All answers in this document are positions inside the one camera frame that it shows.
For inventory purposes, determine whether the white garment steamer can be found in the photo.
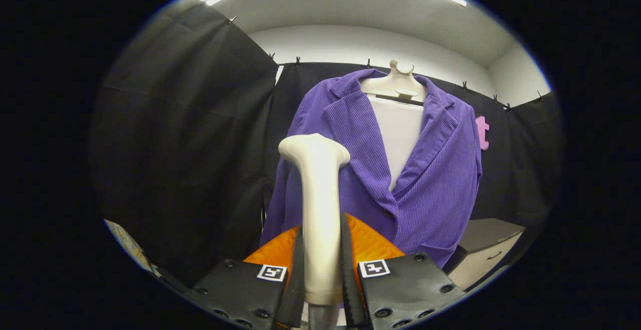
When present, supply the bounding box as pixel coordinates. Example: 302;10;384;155
278;133;351;330

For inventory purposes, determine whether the patterned flat sheet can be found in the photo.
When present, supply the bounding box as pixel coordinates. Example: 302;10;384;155
104;219;153;273

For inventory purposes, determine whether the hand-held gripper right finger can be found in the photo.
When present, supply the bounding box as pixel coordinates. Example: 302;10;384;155
341;213;467;328

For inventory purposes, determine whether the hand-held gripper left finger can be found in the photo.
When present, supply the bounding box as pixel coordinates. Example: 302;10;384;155
186;225;305;329

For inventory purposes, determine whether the white cabinet with dark top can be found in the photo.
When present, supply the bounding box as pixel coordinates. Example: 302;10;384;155
443;218;526;290

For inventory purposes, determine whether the purple corduroy jacket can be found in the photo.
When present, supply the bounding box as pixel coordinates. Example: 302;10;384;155
259;68;484;270

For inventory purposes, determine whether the row of black clips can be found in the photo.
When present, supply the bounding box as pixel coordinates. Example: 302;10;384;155
228;16;544;110

